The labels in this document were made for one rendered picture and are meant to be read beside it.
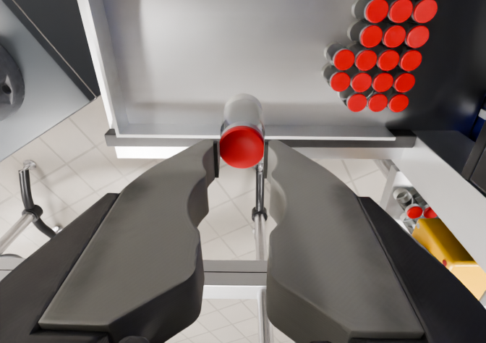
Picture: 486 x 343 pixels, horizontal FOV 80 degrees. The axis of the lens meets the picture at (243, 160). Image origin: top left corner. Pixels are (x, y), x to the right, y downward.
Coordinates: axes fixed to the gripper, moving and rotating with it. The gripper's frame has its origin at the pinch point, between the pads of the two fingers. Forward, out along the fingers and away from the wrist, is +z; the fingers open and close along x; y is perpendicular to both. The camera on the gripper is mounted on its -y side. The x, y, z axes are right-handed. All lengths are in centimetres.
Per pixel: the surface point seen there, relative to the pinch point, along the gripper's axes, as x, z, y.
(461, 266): 22.3, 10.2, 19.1
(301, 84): 6.6, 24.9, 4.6
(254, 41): 0.7, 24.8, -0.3
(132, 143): -14.8, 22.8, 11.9
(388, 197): 21.7, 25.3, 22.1
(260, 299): 5, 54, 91
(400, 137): 19.4, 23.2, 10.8
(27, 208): -109, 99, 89
